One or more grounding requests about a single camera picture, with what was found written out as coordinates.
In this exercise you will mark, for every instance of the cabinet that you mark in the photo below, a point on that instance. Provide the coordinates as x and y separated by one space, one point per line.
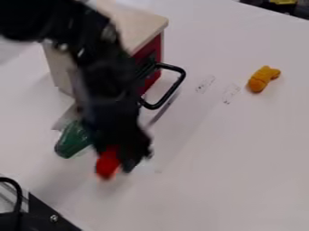
139 25

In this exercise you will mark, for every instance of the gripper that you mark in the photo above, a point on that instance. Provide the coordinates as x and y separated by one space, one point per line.
116 126

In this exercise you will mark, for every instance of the green cup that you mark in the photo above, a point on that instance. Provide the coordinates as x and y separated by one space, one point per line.
73 141

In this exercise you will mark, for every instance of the yellow toy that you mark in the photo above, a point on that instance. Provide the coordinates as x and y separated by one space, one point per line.
261 78

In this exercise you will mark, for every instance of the drawer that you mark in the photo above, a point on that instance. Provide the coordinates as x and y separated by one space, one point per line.
155 57

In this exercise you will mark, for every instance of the red toy sushi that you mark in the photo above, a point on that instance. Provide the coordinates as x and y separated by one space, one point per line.
106 164

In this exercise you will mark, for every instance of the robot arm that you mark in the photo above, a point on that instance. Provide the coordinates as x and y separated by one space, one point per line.
92 54

